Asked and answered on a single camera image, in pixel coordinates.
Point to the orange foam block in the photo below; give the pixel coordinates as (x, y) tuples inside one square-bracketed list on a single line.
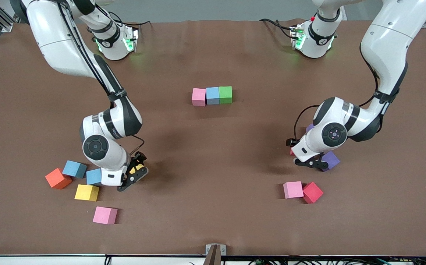
[(57, 179)]

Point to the table cover mat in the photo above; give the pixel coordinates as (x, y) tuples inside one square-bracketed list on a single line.
[(213, 165)]

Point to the blue foam block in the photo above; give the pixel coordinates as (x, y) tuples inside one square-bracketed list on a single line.
[(93, 176), (74, 169), (213, 95)]

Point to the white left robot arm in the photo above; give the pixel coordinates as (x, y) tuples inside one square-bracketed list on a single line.
[(314, 48)]

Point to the green foam block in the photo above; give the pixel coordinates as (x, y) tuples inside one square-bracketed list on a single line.
[(226, 94)]

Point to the purple foam block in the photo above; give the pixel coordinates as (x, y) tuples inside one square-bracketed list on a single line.
[(309, 129), (332, 160)]

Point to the grey metal bracket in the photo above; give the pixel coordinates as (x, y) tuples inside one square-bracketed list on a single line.
[(215, 250)]

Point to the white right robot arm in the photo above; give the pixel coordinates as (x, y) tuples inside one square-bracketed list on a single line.
[(115, 49)]

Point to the pink foam block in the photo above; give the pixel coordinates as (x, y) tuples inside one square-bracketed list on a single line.
[(199, 96), (293, 190), (105, 215)]

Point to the yellow foam block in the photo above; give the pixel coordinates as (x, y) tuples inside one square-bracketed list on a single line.
[(87, 192), (138, 168)]

